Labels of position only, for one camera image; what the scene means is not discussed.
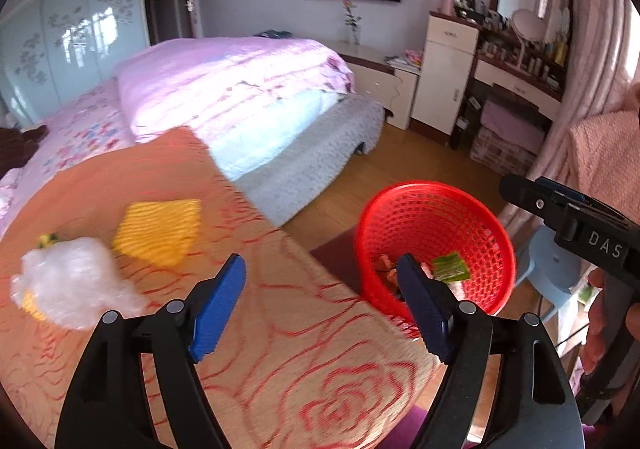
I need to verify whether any rose in glass vase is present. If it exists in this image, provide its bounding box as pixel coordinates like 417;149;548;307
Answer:
343;0;361;46

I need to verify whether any white dressing table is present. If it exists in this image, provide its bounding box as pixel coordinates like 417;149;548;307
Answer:
448;52;561;150

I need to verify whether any orange rose-pattern blanket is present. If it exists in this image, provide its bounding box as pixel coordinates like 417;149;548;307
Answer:
1;128;437;448

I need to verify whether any white low tv cabinet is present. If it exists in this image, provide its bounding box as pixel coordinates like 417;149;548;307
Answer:
322;40;420;130

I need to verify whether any brown plush teddy bear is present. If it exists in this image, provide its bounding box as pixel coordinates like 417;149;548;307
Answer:
0;125;49;178

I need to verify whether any round white vanity mirror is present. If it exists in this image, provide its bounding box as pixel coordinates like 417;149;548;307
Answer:
510;9;546;70

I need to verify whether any light blue plastic stool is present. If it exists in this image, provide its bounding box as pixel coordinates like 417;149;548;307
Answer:
515;226;582;322

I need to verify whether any glass sliding wardrobe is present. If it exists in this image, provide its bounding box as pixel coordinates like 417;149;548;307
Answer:
1;0;150;126

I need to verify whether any pink folded quilt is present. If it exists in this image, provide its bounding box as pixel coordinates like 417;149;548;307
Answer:
113;37;355;142

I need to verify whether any person's right hand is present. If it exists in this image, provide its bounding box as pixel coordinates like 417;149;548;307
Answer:
579;268;640;375

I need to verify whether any purple cushioned stool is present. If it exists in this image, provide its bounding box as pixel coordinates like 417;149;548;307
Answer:
480;100;544;154

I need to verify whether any white tall cabinet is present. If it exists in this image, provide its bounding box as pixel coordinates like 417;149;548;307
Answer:
411;11;480;139

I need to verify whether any pink floral bed sheet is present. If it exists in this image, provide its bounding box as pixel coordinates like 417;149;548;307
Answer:
1;78;134;231

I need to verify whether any grey bed mattress cover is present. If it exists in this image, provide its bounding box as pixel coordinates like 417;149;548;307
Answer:
234;94;385;227

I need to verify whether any pink curtain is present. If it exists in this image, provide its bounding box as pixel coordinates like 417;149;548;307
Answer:
527;0;639;220

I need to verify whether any clear plastic bag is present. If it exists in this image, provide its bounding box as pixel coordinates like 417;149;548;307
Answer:
10;238;148;330

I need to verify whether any green snack wrapper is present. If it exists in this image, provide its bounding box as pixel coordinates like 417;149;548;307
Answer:
432;252;471;284

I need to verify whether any red plastic mesh basket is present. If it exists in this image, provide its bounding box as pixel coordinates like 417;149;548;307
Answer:
355;180;516;323

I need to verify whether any yellow knitted cloth with green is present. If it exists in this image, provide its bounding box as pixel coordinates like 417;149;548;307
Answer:
18;232;60;322

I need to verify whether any dark wooden door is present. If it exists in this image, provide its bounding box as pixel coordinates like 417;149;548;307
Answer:
144;0;194;45

